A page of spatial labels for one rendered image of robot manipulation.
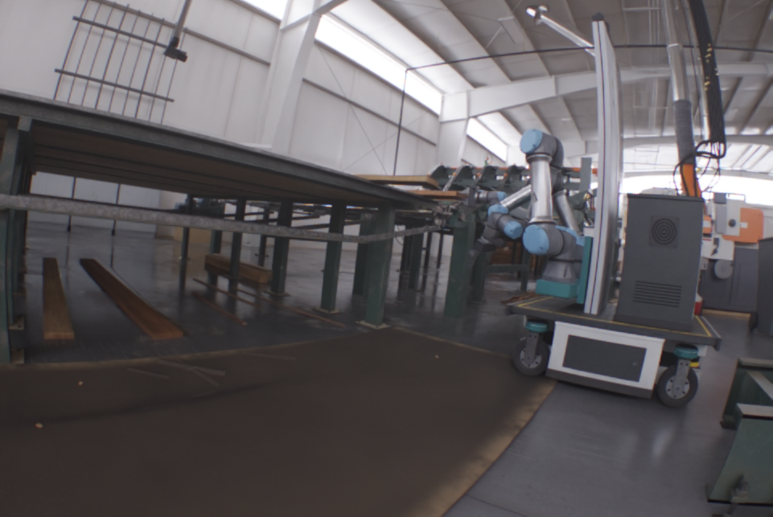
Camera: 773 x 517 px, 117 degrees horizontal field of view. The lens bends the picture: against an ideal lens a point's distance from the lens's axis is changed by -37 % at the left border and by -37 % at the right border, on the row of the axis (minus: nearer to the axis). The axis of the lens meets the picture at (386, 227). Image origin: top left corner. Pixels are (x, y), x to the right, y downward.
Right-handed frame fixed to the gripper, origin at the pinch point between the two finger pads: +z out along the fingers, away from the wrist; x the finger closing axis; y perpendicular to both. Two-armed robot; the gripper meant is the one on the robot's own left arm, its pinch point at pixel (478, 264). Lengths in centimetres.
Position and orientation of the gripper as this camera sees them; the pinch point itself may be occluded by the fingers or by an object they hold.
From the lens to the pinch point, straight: 188.9
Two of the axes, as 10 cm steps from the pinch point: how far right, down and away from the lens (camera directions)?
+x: -7.6, 0.3, -6.5
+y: -5.9, -4.5, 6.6
